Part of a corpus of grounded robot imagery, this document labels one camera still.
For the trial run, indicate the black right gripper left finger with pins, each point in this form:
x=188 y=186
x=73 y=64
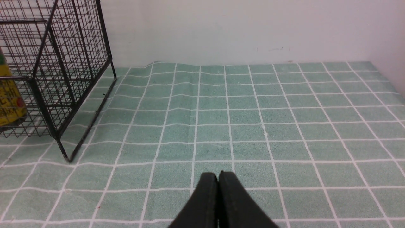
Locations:
x=200 y=209

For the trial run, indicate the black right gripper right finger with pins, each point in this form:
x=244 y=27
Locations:
x=237 y=209

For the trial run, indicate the small yellow-label seasoning bottle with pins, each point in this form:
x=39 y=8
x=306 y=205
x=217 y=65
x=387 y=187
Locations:
x=13 y=111

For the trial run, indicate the green checkered tablecloth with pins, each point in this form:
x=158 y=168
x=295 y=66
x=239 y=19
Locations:
x=315 y=145

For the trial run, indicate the black wire mesh shelf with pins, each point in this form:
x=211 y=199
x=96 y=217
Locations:
x=56 y=51

